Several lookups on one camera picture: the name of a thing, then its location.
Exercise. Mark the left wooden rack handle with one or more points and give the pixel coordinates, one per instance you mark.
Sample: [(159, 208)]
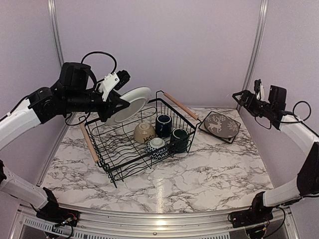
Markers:
[(89, 144)]

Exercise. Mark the aluminium front frame rail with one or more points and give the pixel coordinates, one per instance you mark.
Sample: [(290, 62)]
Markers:
[(103, 224)]

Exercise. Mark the aluminium corner post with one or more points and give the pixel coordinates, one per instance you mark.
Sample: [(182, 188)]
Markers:
[(257, 42), (55, 31)]

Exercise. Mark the dark green mug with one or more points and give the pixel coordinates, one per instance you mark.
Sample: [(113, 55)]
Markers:
[(179, 139)]

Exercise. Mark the white striped round plate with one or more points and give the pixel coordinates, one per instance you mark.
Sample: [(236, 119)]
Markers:
[(137, 98)]

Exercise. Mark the beige ceramic bowl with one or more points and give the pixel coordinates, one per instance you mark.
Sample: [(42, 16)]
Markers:
[(144, 132)]

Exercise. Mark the square floral black-backed plate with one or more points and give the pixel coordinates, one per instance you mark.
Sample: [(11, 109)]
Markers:
[(226, 140)]

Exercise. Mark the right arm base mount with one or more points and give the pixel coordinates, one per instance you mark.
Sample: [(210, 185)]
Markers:
[(256, 213)]

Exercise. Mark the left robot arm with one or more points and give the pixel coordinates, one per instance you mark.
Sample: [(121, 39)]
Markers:
[(76, 90)]

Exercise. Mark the left aluminium corner post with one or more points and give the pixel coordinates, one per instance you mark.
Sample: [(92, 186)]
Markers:
[(55, 31)]

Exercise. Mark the navy blue mug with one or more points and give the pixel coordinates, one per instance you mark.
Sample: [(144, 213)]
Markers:
[(163, 126)]

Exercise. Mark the black wire dish rack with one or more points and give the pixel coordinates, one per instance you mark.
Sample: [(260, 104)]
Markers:
[(120, 156)]

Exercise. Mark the blue white patterned bowl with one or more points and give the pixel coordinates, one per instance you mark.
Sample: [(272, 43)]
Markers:
[(157, 148)]

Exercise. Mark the wooden rack handle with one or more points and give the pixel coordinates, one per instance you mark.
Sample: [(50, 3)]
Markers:
[(180, 105), (89, 144)]

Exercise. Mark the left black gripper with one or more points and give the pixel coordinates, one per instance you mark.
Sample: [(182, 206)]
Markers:
[(109, 108)]

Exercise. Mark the grey reindeer round plate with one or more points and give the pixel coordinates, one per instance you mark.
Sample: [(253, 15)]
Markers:
[(221, 126)]

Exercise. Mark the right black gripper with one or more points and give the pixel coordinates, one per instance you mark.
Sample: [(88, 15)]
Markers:
[(248, 105)]

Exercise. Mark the right wooden rack handle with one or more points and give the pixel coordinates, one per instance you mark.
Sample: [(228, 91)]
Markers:
[(180, 105)]

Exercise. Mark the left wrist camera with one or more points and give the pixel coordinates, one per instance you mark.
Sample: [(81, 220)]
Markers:
[(113, 81)]

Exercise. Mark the right aluminium corner post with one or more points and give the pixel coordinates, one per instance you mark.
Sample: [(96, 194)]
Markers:
[(257, 42)]

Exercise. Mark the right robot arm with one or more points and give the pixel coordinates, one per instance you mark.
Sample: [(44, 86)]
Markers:
[(306, 183)]

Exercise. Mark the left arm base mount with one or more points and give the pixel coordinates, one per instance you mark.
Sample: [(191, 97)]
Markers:
[(54, 213)]

